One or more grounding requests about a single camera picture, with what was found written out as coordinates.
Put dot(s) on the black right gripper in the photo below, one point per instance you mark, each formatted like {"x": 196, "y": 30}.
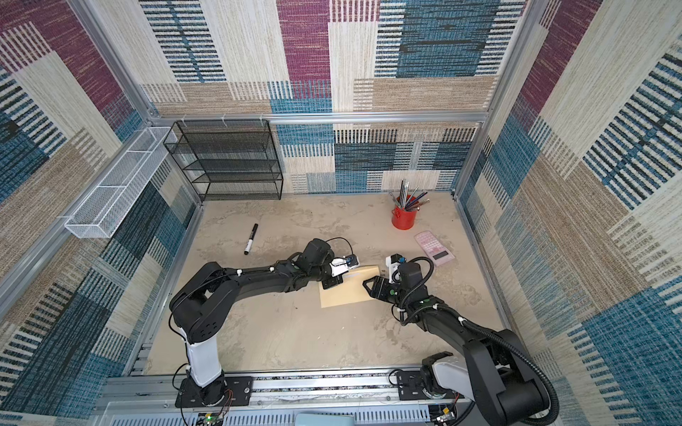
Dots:
{"x": 381, "y": 287}

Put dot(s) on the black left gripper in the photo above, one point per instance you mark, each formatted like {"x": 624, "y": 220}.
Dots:
{"x": 330, "y": 280}

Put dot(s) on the tan manila envelope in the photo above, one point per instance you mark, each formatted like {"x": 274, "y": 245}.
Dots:
{"x": 350, "y": 291}

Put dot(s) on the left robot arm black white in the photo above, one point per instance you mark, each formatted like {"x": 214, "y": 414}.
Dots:
{"x": 200, "y": 309}

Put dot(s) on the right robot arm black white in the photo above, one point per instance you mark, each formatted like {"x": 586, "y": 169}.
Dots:
{"x": 499, "y": 376}

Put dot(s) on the pink calculator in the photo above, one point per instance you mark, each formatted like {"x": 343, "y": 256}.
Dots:
{"x": 434, "y": 249}

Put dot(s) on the red pen cup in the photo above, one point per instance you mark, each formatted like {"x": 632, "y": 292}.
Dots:
{"x": 402, "y": 219}

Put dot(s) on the black and white marker pen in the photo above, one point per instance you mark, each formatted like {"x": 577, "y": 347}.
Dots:
{"x": 251, "y": 238}

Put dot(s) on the pens in red cup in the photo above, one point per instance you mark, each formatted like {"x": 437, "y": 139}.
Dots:
{"x": 408, "y": 199}

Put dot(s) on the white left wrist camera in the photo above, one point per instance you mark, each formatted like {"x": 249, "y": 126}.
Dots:
{"x": 341, "y": 265}

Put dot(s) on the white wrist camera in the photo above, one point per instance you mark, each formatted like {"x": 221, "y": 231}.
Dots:
{"x": 392, "y": 263}
{"x": 341, "y": 265}

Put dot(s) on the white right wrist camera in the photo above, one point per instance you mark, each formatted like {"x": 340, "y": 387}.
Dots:
{"x": 392, "y": 263}

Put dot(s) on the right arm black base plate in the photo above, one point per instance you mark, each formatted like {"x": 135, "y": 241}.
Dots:
{"x": 412, "y": 386}

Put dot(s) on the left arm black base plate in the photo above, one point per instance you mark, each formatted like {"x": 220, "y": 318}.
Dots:
{"x": 221, "y": 393}

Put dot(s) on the black mesh wire shelf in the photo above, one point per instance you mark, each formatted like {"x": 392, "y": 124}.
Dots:
{"x": 227, "y": 160}

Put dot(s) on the white mesh wire basket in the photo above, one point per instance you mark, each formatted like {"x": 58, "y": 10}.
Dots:
{"x": 104, "y": 209}

